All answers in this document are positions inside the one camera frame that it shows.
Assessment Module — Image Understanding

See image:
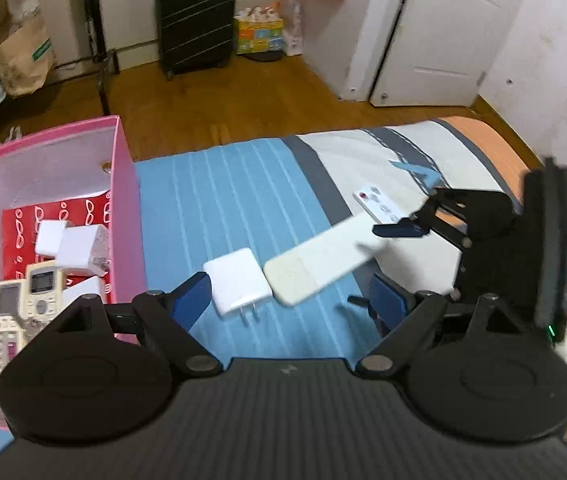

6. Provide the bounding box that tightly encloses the white power adapter with prongs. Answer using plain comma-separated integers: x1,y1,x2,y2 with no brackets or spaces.
203,247,272,325

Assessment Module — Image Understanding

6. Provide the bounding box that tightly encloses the long white remote control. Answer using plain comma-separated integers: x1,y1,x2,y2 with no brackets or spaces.
262,212,389,307

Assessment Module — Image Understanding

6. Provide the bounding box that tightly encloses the cream TCL remote control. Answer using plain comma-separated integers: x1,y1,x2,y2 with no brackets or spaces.
21,259,65,324

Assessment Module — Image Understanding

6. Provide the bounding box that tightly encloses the white grey-screen remote control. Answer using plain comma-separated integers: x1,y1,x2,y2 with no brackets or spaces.
0,280,25,373

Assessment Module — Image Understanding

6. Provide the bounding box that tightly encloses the small white remote red button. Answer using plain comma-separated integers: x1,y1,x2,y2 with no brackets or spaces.
353,183,406,224

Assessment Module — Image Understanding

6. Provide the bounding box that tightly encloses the white charger cube in box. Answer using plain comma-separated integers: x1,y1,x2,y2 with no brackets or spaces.
56,224,110,278

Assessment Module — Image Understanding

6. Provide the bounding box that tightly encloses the striped bed blanket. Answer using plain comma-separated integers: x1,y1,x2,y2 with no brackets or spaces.
0,115,567,466

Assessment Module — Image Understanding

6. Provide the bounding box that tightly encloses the pink storage box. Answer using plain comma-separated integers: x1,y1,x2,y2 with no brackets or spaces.
0,116,146,428

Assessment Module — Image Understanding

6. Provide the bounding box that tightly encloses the red paper bag with glasses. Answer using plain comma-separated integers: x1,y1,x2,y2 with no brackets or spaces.
1,191,111,280

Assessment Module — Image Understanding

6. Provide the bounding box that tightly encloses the white door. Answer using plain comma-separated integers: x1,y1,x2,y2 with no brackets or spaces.
370,0,522,106

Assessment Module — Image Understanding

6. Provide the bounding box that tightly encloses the colourful tissue pack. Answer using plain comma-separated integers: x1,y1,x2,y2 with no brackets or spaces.
234,4,285,55

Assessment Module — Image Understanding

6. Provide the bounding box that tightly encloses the black clothes rack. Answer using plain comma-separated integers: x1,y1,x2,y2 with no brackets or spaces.
84,0,120,116

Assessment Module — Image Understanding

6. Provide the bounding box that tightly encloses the brown paper bag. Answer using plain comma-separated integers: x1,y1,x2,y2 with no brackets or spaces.
0,13,56,98

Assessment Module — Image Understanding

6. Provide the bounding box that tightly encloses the black suitcase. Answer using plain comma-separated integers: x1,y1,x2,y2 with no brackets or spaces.
155,0,236,79

